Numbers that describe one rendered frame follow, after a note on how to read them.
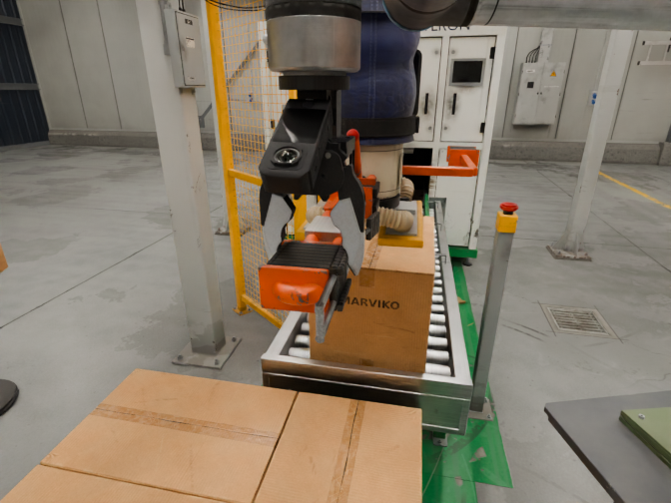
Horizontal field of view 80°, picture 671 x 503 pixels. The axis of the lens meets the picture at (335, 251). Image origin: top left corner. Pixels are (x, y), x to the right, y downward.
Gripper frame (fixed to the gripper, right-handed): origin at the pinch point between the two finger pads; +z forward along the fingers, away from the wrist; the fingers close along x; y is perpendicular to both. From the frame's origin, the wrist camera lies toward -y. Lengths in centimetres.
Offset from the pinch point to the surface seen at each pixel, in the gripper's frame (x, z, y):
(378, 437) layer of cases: -6, 73, 46
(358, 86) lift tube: 2, -19, 49
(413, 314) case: -14, 47, 72
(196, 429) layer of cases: 46, 73, 38
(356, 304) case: 5, 46, 72
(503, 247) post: -48, 41, 121
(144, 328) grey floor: 157, 128, 155
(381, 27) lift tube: -2, -30, 50
